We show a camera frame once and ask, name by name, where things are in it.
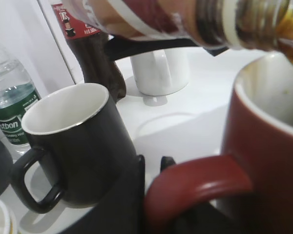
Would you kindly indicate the red ceramic mug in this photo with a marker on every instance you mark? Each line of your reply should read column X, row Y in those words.
column 252, row 178

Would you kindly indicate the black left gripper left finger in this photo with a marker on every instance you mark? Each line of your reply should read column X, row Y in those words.
column 121, row 210

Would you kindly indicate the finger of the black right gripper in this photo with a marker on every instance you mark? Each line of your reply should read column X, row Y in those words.
column 121, row 47

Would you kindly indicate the yellow paper cup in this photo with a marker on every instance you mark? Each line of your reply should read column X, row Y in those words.
column 8, row 222

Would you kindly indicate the brown coffee drink bottle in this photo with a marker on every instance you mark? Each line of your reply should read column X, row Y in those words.
column 265, row 25

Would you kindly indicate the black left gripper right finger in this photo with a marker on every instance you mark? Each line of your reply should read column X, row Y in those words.
column 166, row 161

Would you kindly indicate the white ceramic mug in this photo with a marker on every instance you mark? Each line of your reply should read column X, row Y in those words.
column 161, row 72

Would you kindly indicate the black ceramic mug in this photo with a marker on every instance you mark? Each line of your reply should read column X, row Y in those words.
column 79, row 139

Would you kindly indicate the cola bottle red label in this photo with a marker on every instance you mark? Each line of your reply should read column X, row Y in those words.
column 87, row 44

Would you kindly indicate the clear water bottle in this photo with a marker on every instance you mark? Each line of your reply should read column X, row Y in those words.
column 17, row 95

